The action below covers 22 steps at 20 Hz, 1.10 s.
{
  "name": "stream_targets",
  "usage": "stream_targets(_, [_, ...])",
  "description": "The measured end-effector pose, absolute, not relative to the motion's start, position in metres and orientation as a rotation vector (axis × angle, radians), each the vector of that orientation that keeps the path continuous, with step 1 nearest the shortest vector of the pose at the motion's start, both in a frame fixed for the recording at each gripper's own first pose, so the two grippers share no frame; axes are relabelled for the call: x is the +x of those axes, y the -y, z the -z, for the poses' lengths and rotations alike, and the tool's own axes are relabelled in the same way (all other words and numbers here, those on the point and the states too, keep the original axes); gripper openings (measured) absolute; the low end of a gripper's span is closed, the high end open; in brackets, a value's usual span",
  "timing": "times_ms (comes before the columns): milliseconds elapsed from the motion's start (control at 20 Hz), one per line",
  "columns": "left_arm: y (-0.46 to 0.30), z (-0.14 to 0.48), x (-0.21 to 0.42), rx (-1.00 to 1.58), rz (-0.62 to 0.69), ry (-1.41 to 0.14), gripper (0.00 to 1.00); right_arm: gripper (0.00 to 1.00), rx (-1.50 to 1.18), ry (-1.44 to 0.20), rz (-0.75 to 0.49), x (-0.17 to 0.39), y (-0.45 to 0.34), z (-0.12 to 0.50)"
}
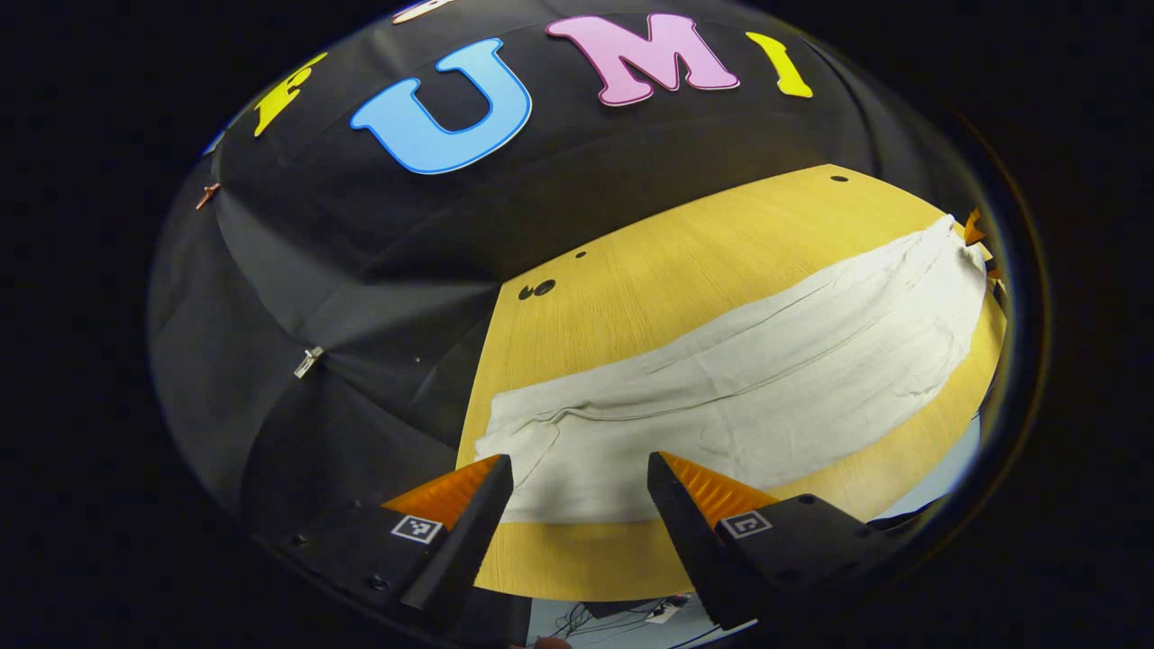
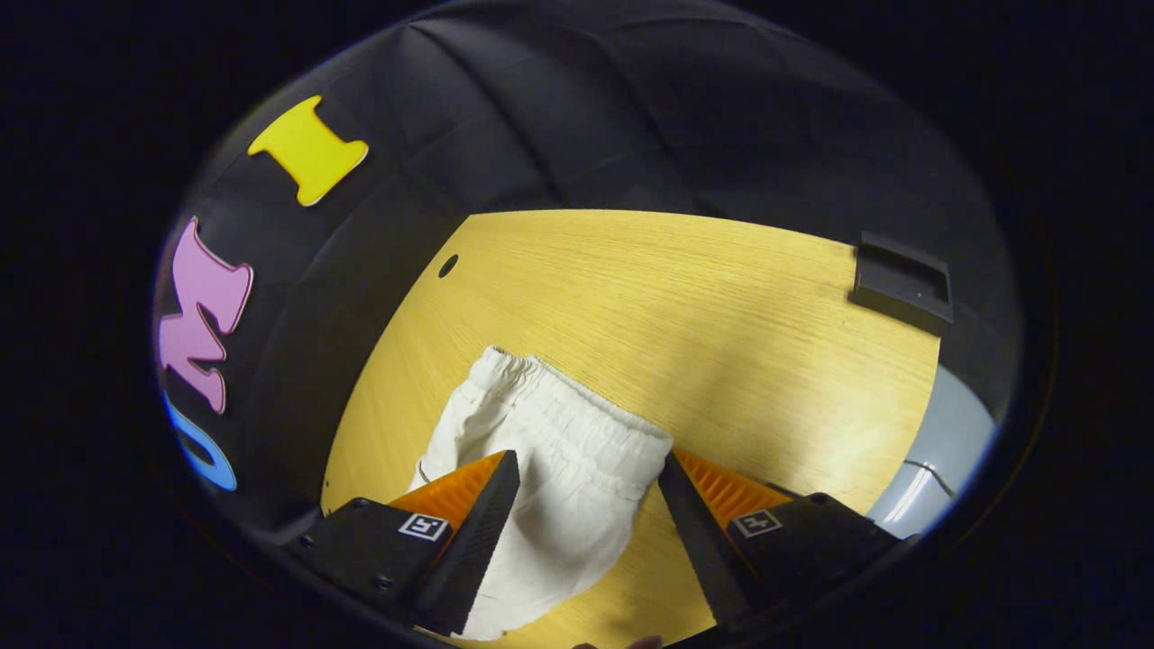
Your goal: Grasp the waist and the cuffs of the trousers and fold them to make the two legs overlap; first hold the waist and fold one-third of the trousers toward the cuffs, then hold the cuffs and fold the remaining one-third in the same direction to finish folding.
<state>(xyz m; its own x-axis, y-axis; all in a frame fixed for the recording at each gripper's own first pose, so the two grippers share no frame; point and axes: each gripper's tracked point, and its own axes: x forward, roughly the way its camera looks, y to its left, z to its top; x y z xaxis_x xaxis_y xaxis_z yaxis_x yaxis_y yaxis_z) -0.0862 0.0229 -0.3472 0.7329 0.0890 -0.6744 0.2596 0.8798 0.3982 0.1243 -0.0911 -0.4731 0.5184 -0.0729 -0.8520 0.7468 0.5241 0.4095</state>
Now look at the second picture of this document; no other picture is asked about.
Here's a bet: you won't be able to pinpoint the white jeans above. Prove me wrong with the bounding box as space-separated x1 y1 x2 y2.
410 345 675 641

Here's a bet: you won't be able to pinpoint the black backdrop cloth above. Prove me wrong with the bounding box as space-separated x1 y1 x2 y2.
153 0 1024 542

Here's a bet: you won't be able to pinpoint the thin black cable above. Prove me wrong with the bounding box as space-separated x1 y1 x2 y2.
904 458 958 499

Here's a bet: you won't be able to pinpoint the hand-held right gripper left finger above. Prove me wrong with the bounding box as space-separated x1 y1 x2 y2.
287 449 522 637

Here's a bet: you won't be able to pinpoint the black table bracket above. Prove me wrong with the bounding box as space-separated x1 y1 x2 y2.
849 232 955 336

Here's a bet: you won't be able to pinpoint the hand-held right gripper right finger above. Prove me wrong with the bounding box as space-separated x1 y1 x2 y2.
658 448 920 632

